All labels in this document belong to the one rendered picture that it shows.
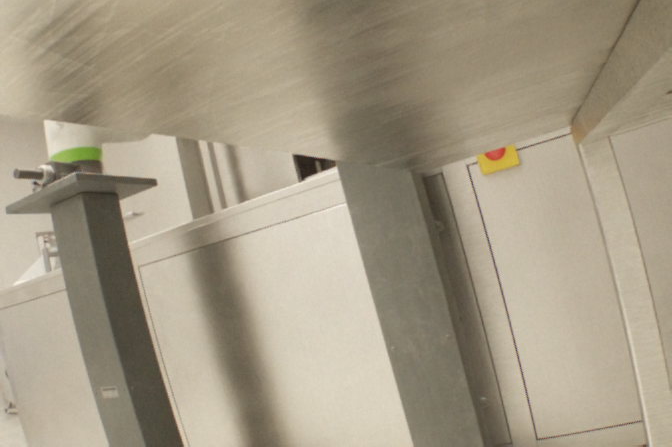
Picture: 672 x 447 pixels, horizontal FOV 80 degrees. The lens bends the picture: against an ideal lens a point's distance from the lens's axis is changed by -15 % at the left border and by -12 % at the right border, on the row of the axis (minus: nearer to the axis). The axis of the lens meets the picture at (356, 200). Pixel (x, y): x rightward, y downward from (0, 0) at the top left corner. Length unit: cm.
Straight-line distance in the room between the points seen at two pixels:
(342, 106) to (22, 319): 187
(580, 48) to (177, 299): 120
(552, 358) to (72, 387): 149
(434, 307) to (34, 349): 154
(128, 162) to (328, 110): 155
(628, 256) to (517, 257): 54
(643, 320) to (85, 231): 101
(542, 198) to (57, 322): 153
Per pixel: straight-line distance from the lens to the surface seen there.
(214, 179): 139
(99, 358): 113
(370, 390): 106
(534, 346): 96
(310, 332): 107
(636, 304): 40
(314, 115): 16
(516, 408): 101
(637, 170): 93
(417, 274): 74
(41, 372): 195
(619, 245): 39
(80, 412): 181
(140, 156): 164
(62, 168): 112
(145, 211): 162
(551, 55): 17
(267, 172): 138
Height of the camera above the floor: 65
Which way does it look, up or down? 5 degrees up
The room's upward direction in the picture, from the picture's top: 15 degrees counter-clockwise
